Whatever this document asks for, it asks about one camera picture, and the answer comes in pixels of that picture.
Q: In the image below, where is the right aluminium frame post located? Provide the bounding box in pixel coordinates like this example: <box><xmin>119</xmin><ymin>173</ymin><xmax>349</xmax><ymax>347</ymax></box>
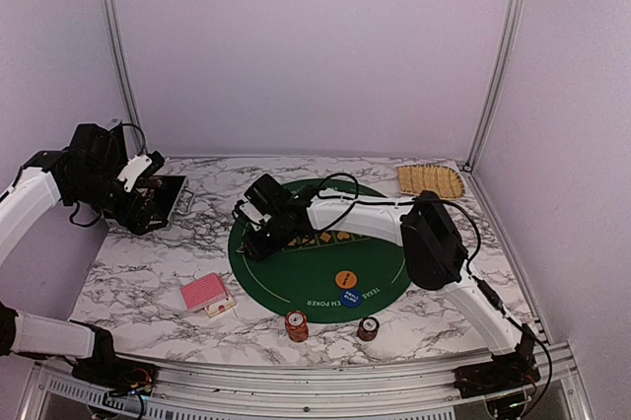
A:
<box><xmin>462</xmin><ymin>0</ymin><xmax>525</xmax><ymax>173</ymax></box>

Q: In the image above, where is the aluminium front rail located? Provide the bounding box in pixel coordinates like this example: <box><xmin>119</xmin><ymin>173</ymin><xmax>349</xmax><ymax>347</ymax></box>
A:
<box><xmin>19</xmin><ymin>340</ymin><xmax>593</xmax><ymax>420</ymax></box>

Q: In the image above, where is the left aluminium frame post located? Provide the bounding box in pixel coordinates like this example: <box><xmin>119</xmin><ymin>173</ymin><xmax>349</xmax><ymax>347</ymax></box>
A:
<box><xmin>102</xmin><ymin>0</ymin><xmax>141</xmax><ymax>127</ymax></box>

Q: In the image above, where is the round green poker mat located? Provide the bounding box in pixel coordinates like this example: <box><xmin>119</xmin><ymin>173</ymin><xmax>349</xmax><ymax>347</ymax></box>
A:
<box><xmin>228</xmin><ymin>177</ymin><xmax>421</xmax><ymax>325</ymax></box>

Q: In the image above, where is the orange big blind button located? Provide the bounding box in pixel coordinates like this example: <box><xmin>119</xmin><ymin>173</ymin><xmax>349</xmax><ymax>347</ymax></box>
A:
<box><xmin>334</xmin><ymin>270</ymin><xmax>358</xmax><ymax>290</ymax></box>

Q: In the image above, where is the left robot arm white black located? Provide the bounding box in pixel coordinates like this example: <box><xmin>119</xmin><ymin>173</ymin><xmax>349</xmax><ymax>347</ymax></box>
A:
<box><xmin>1</xmin><ymin>120</ymin><xmax>169</xmax><ymax>385</ymax></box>

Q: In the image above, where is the red playing card deck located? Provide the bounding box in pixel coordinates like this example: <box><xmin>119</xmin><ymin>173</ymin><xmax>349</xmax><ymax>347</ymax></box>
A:
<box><xmin>180</xmin><ymin>273</ymin><xmax>229</xmax><ymax>312</ymax></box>

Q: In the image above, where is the woven bamboo tray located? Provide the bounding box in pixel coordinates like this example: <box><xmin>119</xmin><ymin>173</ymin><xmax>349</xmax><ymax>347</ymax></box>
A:
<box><xmin>397</xmin><ymin>165</ymin><xmax>465</xmax><ymax>200</ymax></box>

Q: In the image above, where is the aluminium frame post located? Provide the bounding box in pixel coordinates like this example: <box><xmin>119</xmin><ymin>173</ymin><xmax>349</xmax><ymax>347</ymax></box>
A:
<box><xmin>102</xmin><ymin>0</ymin><xmax>141</xmax><ymax>127</ymax></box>
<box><xmin>462</xmin><ymin>0</ymin><xmax>525</xmax><ymax>173</ymax></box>

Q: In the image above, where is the playing card box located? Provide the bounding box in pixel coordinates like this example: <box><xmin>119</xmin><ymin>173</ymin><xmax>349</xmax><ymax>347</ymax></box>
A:
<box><xmin>203</xmin><ymin>295</ymin><xmax>236</xmax><ymax>317</ymax></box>

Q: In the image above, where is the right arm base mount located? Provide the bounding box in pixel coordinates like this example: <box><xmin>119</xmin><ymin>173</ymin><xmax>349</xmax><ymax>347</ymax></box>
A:
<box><xmin>454</xmin><ymin>324</ymin><xmax>541</xmax><ymax>398</ymax></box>

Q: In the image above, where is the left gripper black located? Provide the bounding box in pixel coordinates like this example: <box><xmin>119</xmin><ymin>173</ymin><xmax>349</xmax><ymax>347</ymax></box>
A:
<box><xmin>67</xmin><ymin>170</ymin><xmax>167</xmax><ymax>236</ymax></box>

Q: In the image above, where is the aluminium poker case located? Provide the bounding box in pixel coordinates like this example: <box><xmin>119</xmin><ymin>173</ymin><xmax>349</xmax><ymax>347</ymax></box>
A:
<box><xmin>133</xmin><ymin>175</ymin><xmax>195</xmax><ymax>228</ymax></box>

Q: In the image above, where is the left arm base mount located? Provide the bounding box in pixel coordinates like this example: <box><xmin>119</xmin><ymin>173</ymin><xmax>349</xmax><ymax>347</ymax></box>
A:
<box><xmin>72</xmin><ymin>323</ymin><xmax>158</xmax><ymax>392</ymax></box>

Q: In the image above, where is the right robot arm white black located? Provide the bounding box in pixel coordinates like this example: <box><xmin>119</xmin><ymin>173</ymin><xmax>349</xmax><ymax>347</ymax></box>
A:
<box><xmin>233</xmin><ymin>174</ymin><xmax>536</xmax><ymax>388</ymax></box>

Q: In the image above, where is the blue small blind button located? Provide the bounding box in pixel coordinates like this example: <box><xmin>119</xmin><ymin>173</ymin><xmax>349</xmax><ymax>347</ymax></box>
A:
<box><xmin>340</xmin><ymin>289</ymin><xmax>364</xmax><ymax>308</ymax></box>

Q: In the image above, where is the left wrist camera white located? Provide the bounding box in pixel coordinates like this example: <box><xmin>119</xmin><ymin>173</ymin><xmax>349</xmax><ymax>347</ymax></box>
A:
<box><xmin>117</xmin><ymin>155</ymin><xmax>152</xmax><ymax>192</ymax></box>

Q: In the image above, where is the orange poker chip stack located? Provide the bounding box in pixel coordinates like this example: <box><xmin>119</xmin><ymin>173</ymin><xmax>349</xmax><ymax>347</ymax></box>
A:
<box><xmin>285</xmin><ymin>311</ymin><xmax>309</xmax><ymax>342</ymax></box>

